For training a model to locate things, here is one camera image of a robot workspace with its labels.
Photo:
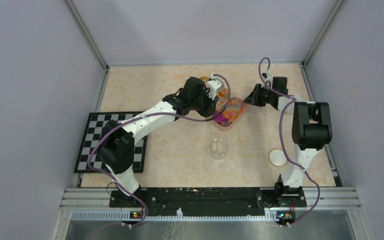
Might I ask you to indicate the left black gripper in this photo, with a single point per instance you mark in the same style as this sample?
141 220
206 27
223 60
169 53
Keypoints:
211 108

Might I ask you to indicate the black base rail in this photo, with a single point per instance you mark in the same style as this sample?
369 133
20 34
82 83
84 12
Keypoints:
207 201

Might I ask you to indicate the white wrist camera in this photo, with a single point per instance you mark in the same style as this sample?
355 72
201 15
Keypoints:
267 80
214 85

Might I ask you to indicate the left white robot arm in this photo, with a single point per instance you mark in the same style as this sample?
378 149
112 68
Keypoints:
116 147

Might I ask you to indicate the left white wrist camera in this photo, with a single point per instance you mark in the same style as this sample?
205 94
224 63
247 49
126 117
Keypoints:
214 85

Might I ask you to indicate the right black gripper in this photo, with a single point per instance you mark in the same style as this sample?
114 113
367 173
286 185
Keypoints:
253 98

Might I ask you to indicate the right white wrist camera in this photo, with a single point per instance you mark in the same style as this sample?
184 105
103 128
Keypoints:
267 80

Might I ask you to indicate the black white checkerboard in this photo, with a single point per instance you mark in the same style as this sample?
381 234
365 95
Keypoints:
91 136

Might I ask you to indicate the tray of yellow purple candies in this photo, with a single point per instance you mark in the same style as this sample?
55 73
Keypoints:
223 96

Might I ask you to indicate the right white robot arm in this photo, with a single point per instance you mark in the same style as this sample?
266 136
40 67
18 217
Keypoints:
311 127

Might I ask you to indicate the tray of orange pink candies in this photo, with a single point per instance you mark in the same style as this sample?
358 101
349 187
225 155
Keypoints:
235 108

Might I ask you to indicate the clear plastic cup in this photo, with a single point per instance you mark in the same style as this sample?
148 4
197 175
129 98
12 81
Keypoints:
219 148

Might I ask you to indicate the white round lid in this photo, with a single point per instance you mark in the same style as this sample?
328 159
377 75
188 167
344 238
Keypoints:
277 157

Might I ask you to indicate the tray of striped candies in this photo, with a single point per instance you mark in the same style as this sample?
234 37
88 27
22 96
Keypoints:
205 78

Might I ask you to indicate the purple plastic scoop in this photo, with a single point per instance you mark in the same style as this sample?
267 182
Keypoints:
218 116

